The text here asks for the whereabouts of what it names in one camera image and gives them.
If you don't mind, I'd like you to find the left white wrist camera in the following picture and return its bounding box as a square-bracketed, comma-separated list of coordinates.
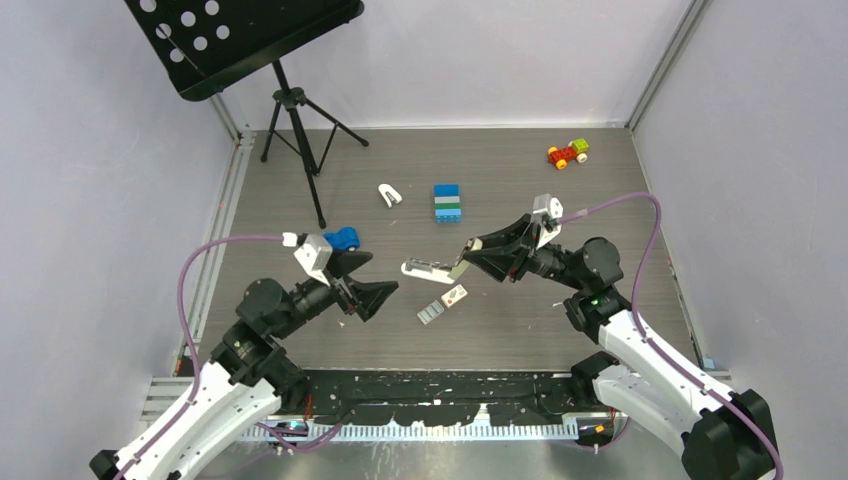
[282, 232, 333, 286]

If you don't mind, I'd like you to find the red green toy car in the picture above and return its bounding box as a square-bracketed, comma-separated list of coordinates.
[547, 138, 590, 170]

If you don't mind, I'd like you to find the white staple box sleeve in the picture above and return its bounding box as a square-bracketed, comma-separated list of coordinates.
[441, 284, 468, 308]

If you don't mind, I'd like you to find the black music stand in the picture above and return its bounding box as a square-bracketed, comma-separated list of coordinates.
[126, 0, 369, 229]

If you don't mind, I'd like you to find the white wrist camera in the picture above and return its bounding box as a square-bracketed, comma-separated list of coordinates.
[282, 232, 333, 286]
[532, 194, 564, 249]

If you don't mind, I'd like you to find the beige white stapler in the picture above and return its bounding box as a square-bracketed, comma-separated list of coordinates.
[400, 238, 483, 285]

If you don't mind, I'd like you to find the staple tray with staples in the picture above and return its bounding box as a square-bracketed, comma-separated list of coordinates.
[417, 300, 445, 325]

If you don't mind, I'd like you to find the white staple remover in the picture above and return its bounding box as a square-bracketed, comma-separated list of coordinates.
[378, 183, 403, 209]

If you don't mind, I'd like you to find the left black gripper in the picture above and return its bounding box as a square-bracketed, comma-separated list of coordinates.
[275, 248, 399, 338]

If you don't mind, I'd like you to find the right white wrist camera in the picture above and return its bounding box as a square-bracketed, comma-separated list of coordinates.
[532, 194, 564, 249]

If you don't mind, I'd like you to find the blue green brick stack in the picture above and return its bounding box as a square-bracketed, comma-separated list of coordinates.
[433, 184, 462, 224]

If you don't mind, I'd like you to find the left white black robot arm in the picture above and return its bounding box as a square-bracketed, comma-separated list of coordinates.
[89, 244, 399, 479]

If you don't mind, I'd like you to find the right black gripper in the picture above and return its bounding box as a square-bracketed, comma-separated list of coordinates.
[464, 213, 588, 292]

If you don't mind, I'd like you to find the blue toy car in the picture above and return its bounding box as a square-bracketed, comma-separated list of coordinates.
[323, 226, 361, 251]

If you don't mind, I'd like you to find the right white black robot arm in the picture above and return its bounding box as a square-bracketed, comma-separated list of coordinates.
[461, 214, 785, 479]

